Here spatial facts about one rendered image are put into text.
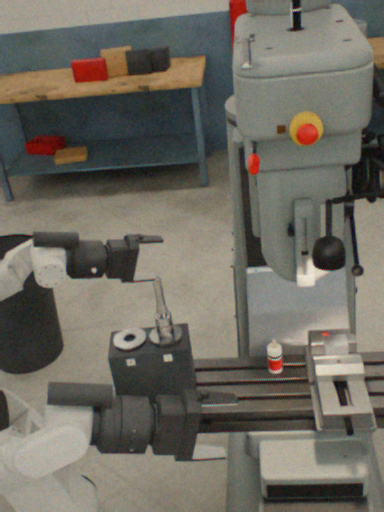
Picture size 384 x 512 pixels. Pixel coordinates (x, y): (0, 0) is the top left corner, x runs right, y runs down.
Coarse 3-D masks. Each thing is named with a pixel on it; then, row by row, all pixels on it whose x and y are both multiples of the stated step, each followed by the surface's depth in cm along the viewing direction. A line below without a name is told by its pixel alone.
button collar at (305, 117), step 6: (300, 114) 117; (306, 114) 116; (312, 114) 116; (294, 120) 117; (300, 120) 116; (306, 120) 116; (312, 120) 116; (318, 120) 116; (294, 126) 117; (318, 126) 117; (294, 132) 118; (294, 138) 118; (318, 138) 118; (300, 144) 119
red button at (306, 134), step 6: (300, 126) 115; (306, 126) 114; (312, 126) 114; (300, 132) 115; (306, 132) 115; (312, 132) 114; (318, 132) 115; (300, 138) 115; (306, 138) 115; (312, 138) 115; (306, 144) 116
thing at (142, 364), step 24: (120, 336) 174; (144, 336) 173; (120, 360) 170; (144, 360) 170; (168, 360) 170; (192, 360) 179; (120, 384) 174; (144, 384) 174; (168, 384) 175; (192, 384) 175
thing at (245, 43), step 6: (252, 36) 127; (240, 42) 123; (246, 42) 123; (240, 48) 119; (246, 48) 119; (240, 54) 116; (246, 54) 115; (240, 60) 112; (246, 60) 111; (246, 66) 108; (252, 66) 108
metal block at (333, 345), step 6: (324, 336) 174; (330, 336) 174; (336, 336) 174; (342, 336) 174; (324, 342) 173; (330, 342) 172; (336, 342) 172; (342, 342) 172; (324, 348) 174; (330, 348) 171; (336, 348) 171; (342, 348) 171; (348, 348) 171; (324, 354) 175; (330, 354) 172; (336, 354) 172; (342, 354) 172; (348, 354) 172
